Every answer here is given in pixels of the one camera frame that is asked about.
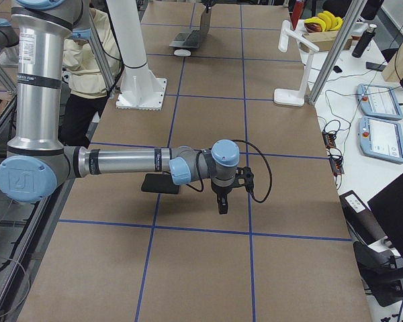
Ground blue teach pendant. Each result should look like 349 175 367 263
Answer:
356 83 403 121
358 116 403 164

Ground black monitor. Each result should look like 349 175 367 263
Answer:
368 173 403 257

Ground white desk lamp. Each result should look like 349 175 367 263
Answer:
271 20 320 107

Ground white computer mouse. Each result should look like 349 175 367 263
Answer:
173 49 191 57

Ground white remote control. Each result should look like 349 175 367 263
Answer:
345 194 365 213

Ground red cylinder can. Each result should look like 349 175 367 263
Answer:
291 0 305 29

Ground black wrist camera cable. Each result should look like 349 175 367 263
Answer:
179 139 273 203

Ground black smartphone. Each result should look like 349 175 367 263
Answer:
365 62 386 72

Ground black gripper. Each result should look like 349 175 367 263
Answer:
211 183 232 214

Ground orange black usb hub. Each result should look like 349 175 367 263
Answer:
322 131 337 148

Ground black water bottle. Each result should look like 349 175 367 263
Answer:
351 23 377 58

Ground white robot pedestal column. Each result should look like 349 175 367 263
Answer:
107 0 167 111

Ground grey laptop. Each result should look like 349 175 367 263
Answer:
169 11 212 50

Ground brown cardboard box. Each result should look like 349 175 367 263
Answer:
300 31 353 52

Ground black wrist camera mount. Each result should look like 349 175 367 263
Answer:
234 166 255 195

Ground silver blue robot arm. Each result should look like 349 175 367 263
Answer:
0 1 242 214
0 22 235 214

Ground person in cream sweater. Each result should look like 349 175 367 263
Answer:
59 8 120 148

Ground yellow bananas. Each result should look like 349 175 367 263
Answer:
304 11 343 32

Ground black office chair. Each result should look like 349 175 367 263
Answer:
339 190 403 307

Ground aluminium frame post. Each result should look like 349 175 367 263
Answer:
308 0 367 105

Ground lower blue teach pendant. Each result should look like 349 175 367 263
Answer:
358 116 403 164

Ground upper blue teach pendant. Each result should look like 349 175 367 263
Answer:
356 83 403 121

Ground black mouse pad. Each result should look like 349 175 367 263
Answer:
141 173 180 195

